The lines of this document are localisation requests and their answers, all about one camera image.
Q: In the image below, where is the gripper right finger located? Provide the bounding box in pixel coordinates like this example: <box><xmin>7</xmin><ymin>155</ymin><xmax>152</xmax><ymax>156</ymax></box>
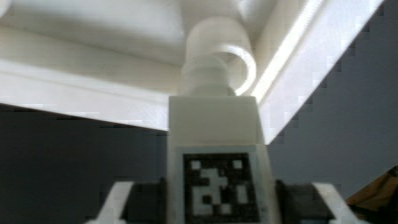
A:
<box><xmin>275</xmin><ymin>181</ymin><xmax>362</xmax><ymax>224</ymax></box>

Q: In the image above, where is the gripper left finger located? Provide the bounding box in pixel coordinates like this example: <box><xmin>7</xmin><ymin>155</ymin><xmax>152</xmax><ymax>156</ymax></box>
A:
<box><xmin>83</xmin><ymin>181</ymin><xmax>165</xmax><ymax>224</ymax></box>

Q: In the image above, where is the white leg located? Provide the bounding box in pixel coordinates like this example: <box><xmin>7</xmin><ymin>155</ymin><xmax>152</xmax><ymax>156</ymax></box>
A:
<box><xmin>166</xmin><ymin>55</ymin><xmax>280</xmax><ymax>224</ymax></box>

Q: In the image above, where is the white square tabletop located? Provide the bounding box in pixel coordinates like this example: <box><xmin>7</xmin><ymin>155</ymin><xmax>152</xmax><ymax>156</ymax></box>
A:
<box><xmin>0</xmin><ymin>0</ymin><xmax>309</xmax><ymax>130</ymax></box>

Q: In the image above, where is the white U-shaped fence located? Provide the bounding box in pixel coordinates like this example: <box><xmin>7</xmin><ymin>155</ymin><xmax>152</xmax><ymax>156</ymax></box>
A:
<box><xmin>250</xmin><ymin>0</ymin><xmax>383</xmax><ymax>143</ymax></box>

